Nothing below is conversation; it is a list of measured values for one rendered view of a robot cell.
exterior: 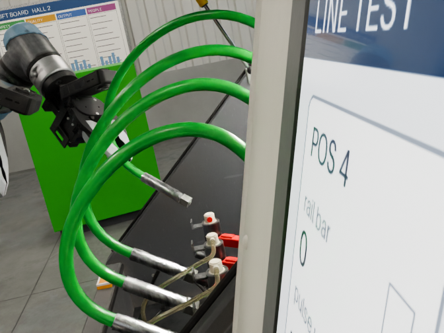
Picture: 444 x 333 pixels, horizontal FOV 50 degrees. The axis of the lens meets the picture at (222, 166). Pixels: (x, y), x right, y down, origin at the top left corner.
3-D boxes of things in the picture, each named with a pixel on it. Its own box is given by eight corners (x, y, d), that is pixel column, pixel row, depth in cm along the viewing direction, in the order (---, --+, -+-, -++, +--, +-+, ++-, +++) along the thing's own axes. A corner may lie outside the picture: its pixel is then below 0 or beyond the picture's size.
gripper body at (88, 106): (97, 148, 91) (65, 106, 95) (117, 115, 87) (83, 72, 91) (64, 150, 85) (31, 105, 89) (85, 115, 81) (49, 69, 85)
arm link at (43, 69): (72, 57, 92) (35, 52, 86) (84, 72, 91) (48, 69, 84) (56, 86, 96) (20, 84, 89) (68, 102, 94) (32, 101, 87)
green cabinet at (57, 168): (154, 186, 496) (125, 61, 461) (168, 211, 415) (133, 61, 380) (61, 210, 475) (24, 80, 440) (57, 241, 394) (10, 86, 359)
